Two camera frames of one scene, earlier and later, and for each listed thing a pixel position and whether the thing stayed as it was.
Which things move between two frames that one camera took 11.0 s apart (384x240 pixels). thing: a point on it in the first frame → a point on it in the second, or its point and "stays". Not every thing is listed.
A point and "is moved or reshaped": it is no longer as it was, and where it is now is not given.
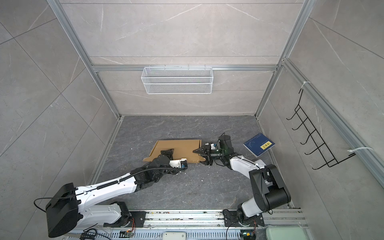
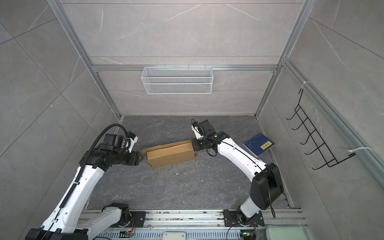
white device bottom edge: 174,235 stays
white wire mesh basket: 177,80 stays
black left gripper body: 168,154 → 124,157
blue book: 259,144 stays
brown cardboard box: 182,149 is moved or reshaped
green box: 286,233 stays
